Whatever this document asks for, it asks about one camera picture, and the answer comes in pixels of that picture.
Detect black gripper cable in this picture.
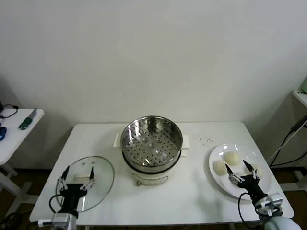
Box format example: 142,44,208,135
238,192,264,229
31,194,64,227

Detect white round plate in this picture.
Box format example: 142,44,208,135
208,143,273,200

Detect steel steamer pot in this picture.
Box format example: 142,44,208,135
113,133,191,187

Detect white steamed baozi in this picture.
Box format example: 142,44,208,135
233,171,248,184
213,160,227,175
244,164,265,180
223,151,240,166

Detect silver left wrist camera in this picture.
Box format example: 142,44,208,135
51,213,72,228

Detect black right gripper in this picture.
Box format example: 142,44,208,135
225,160,267,200

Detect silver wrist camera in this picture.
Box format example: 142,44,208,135
51,213,72,228
262,192,284,211

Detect black floor cables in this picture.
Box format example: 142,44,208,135
0,210,22,227

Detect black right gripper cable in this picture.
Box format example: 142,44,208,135
238,192,264,229

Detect round glass pot lid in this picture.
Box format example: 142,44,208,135
55,155,115,213

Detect stainless steel steamer basket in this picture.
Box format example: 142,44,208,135
119,115,183,173

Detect white side table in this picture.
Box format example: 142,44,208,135
0,108,45,214

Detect thin black cable loop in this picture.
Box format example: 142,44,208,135
0,100,19,119

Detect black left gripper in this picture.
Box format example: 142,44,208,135
57,165,96,214

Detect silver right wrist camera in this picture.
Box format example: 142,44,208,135
262,192,284,211

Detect white power cable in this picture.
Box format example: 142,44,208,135
266,129,298,163

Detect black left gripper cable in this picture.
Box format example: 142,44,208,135
31,194,64,227

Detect green handled knife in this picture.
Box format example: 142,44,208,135
18,108,38,130

